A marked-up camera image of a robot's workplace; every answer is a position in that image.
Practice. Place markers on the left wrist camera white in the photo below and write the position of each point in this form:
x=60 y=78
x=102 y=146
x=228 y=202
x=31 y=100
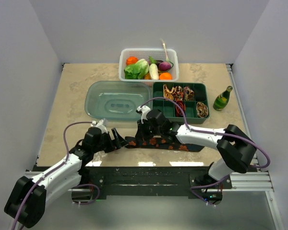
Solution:
x=101 y=124

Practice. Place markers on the brown patterned rolled tie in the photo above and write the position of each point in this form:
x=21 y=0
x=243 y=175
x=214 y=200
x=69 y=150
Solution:
x=202 y=110

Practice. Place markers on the white green onion toy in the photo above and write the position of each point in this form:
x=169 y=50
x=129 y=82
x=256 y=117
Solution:
x=165 y=49

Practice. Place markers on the purple gold rolled tie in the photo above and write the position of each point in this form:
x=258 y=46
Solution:
x=188 y=94

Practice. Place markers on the orange fruit toy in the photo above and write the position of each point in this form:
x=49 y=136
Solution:
x=165 y=76

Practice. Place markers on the green compartment organizer tray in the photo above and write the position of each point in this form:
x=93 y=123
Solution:
x=167 y=107

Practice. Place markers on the white radish toy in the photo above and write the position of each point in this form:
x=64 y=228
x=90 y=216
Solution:
x=153 y=71

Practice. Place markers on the yellow rolled tie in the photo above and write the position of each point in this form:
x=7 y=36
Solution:
x=167 y=93

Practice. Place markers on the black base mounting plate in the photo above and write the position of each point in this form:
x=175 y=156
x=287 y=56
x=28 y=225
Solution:
x=177 y=181

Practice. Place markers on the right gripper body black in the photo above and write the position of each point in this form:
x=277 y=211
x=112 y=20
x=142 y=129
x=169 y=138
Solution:
x=147 y=131

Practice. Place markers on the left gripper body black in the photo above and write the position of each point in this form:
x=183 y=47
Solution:
x=105 y=143

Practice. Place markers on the dark floral orange tie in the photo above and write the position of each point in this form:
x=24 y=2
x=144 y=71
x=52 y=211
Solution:
x=160 y=143

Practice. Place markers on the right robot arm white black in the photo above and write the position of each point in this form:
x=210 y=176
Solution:
x=234 y=146

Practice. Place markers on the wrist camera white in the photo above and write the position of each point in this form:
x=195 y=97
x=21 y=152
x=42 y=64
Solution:
x=101 y=124
x=143 y=111

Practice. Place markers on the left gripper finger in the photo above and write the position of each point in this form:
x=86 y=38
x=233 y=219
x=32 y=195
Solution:
x=116 y=135
x=122 y=144

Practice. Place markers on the white perforated basket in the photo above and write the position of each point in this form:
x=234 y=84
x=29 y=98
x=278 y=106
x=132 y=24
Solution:
x=144 y=53

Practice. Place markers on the red black rolled tie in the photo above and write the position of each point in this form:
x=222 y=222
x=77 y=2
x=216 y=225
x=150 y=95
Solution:
x=180 y=109

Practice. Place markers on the purple turnip toy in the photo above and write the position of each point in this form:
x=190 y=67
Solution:
x=164 y=66

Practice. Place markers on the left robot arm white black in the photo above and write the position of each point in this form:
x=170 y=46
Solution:
x=30 y=196

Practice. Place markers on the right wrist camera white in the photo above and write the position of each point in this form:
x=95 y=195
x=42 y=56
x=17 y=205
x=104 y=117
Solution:
x=143 y=111

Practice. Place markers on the clear teal plastic bin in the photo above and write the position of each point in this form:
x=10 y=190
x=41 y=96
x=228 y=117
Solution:
x=116 y=100

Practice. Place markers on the dark red patterned rolled tie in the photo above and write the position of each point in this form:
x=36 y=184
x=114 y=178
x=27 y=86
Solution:
x=178 y=93

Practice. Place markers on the green glass bottle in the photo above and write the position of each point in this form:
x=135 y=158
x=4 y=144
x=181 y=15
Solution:
x=222 y=100

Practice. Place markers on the green lettuce toy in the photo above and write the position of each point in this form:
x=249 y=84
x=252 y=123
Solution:
x=136 y=71

